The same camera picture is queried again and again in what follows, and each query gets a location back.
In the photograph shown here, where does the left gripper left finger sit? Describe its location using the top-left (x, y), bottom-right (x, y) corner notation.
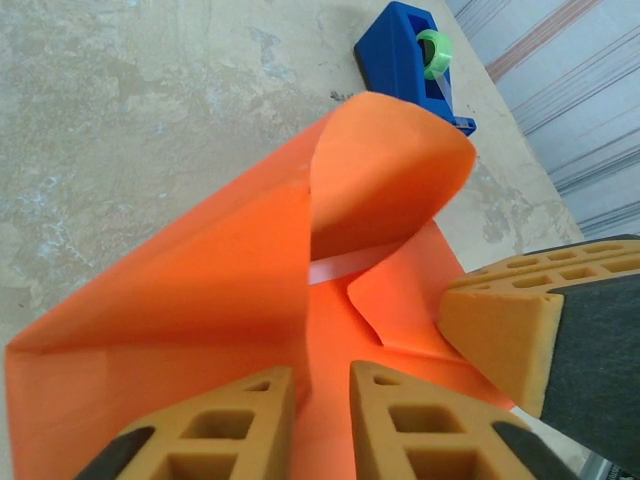
top-left (74, 365), bottom-right (296, 480)

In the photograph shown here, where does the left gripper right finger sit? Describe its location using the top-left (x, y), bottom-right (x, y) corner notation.
top-left (349, 360), bottom-right (581, 480)

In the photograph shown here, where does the orange wrapping paper sheet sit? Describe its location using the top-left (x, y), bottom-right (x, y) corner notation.
top-left (4, 91), bottom-right (516, 480)

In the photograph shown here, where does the green clear tape roll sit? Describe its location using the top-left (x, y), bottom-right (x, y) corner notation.
top-left (415, 28), bottom-right (476, 127)

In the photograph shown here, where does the blue tape dispenser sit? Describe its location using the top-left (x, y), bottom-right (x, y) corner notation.
top-left (353, 1), bottom-right (479, 137)

